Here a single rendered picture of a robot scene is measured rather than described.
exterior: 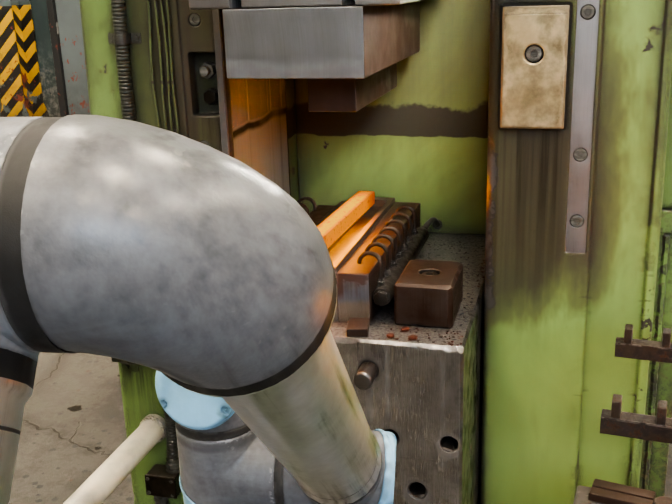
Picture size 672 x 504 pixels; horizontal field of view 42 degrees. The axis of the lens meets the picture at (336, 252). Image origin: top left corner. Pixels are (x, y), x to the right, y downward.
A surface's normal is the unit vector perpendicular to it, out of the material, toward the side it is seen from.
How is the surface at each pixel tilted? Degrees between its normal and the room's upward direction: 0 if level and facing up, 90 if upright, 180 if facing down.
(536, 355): 90
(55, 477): 0
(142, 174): 46
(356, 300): 90
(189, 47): 90
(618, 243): 90
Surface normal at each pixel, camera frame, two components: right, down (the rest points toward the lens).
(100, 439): -0.03, -0.95
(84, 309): 0.01, 0.60
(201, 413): -0.26, 0.22
